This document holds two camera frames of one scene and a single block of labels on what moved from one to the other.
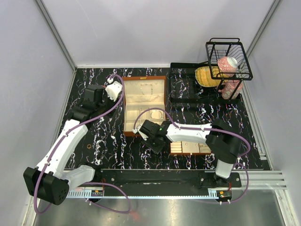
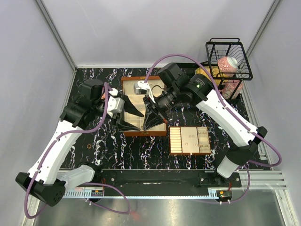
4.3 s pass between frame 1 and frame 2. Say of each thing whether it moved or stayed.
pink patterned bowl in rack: stayed
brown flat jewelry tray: stayed
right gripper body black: moved
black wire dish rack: stayed
